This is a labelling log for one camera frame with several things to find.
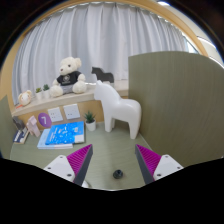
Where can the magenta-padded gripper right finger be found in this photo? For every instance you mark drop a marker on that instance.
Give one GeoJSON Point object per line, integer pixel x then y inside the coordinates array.
{"type": "Point", "coordinates": [150, 160]}

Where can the small black charger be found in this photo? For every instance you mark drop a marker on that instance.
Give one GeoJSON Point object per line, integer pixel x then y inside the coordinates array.
{"type": "Point", "coordinates": [118, 174]}

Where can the pink horse figurine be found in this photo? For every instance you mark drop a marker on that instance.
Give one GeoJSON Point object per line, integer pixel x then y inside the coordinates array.
{"type": "Point", "coordinates": [32, 126]}

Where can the bright blue book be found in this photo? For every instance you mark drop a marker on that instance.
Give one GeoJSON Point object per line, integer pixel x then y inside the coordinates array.
{"type": "Point", "coordinates": [65, 133]}

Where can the spiky potted green plant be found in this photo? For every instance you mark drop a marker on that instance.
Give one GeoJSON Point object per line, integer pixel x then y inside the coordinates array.
{"type": "Point", "coordinates": [90, 125]}

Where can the large white horse figurine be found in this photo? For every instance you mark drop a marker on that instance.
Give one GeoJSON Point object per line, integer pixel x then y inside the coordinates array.
{"type": "Point", "coordinates": [120, 110]}

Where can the beige window ledge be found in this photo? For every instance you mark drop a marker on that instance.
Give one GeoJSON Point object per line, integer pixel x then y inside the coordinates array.
{"type": "Point", "coordinates": [76, 97]}

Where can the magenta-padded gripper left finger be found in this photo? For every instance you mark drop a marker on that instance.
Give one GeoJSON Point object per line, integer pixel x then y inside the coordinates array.
{"type": "Point", "coordinates": [78, 160]}

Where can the small potted green plant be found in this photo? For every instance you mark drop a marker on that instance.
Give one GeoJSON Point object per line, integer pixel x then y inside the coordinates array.
{"type": "Point", "coordinates": [46, 92]}
{"type": "Point", "coordinates": [39, 95]}

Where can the purple round number disc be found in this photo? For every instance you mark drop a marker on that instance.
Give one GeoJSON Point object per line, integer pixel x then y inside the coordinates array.
{"type": "Point", "coordinates": [45, 120]}

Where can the white wall socket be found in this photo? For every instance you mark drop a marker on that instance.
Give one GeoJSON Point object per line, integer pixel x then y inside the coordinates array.
{"type": "Point", "coordinates": [71, 111]}
{"type": "Point", "coordinates": [55, 114]}

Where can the cream teddy bear black shirt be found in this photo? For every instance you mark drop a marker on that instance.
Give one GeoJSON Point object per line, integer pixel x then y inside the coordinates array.
{"type": "Point", "coordinates": [68, 80]}

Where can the orange and white lion plush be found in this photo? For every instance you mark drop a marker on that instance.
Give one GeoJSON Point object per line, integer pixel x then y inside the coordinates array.
{"type": "Point", "coordinates": [25, 98]}

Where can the ceiling lights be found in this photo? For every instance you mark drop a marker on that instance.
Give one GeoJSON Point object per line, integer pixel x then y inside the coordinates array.
{"type": "Point", "coordinates": [163, 3]}

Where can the grey horse figurine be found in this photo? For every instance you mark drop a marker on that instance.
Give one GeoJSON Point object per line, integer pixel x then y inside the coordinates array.
{"type": "Point", "coordinates": [18, 123]}

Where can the green desk partition panel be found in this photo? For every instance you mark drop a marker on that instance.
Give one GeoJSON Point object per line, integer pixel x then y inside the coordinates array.
{"type": "Point", "coordinates": [5, 133]}
{"type": "Point", "coordinates": [180, 106]}

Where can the white pleated curtain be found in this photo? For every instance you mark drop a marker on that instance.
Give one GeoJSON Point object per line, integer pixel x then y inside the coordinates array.
{"type": "Point", "coordinates": [100, 33]}

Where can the dark blue book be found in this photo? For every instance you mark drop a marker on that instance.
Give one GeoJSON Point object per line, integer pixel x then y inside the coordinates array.
{"type": "Point", "coordinates": [20, 136]}

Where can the black horse figurine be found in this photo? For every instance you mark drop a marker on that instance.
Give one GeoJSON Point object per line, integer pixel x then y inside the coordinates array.
{"type": "Point", "coordinates": [105, 76]}

